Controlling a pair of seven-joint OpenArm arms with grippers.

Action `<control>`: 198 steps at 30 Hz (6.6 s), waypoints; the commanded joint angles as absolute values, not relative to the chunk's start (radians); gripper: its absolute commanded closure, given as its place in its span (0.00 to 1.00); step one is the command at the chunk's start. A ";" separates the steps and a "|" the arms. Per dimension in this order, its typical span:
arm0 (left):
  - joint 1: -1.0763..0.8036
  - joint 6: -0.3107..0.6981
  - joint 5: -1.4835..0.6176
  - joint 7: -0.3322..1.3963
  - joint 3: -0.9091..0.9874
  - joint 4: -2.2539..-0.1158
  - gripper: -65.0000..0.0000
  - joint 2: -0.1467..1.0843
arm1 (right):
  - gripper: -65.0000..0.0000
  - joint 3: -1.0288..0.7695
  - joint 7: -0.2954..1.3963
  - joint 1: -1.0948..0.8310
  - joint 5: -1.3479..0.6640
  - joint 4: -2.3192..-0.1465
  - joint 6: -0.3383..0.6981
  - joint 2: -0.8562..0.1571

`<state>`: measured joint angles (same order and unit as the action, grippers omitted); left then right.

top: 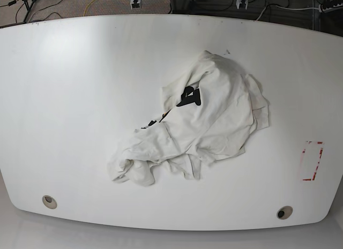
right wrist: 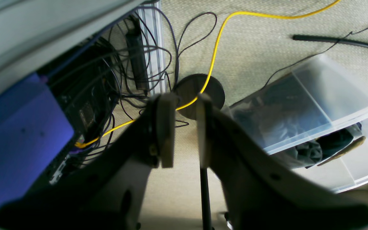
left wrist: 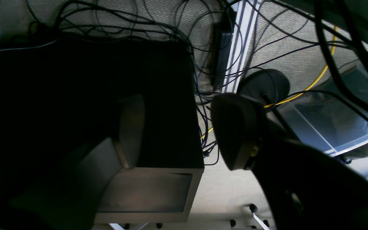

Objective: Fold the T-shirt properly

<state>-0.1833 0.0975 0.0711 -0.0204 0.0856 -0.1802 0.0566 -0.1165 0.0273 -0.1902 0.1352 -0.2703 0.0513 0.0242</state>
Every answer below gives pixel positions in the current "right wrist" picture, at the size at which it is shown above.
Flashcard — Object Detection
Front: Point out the thin black stand rod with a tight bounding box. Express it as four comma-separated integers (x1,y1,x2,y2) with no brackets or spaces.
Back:
200,168,214,230

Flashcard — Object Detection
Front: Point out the black tube on floor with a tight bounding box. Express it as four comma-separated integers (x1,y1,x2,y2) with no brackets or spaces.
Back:
292,34,368,49

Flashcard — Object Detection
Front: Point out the beige right gripper left finger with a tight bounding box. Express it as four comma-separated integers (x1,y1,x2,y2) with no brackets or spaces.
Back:
156,94,176,168

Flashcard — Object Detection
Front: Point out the thin black floor cable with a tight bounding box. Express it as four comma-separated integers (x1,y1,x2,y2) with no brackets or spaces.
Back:
264,23,368,87

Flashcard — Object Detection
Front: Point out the black computer box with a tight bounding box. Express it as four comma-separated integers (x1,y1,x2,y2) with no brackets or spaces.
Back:
37,37,121,186

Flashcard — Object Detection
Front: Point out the black power strip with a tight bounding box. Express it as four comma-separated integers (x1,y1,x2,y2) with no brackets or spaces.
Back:
126,16,149,95

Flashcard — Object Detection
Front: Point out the yellow cable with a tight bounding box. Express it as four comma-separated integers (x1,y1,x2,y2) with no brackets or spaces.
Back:
75,0,341,149

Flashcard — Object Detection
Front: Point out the round black stand base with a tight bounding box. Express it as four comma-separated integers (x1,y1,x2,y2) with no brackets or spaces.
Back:
174,74,225,120

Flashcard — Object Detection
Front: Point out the beige right gripper right finger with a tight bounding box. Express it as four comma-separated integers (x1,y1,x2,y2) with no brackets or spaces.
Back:
196,93,213,169

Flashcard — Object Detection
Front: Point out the clear plastic storage bin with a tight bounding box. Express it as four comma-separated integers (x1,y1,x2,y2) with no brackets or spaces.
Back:
225,54,368,193

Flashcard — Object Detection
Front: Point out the aluminium frame leg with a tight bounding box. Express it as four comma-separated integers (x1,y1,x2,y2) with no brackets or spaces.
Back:
136,0,169,96

